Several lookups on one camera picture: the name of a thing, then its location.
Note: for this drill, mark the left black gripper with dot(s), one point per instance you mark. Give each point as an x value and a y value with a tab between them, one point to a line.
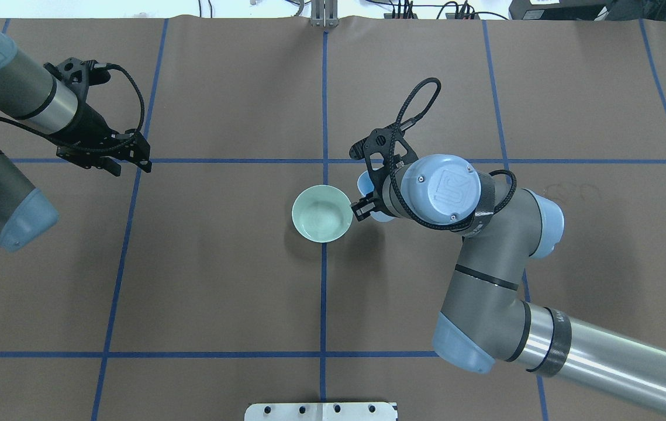
88	125

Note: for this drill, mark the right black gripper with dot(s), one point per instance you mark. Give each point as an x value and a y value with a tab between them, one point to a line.
363	209

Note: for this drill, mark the light green bowl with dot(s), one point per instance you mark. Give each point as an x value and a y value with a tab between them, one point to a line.
322	213

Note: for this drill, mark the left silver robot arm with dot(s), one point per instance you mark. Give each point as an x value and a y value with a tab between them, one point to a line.
50	101

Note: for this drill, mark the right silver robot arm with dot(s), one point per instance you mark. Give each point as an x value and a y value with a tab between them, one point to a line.
483	319

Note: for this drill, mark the black orange electronics module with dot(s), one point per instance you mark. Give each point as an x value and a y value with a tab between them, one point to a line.
403	10

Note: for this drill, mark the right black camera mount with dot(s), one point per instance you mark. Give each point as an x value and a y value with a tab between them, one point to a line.
383	148

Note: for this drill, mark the aluminium frame post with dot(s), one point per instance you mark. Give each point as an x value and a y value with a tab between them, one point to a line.
324	13

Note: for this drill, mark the white camera pedestal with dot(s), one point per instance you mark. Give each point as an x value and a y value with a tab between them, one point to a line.
323	411

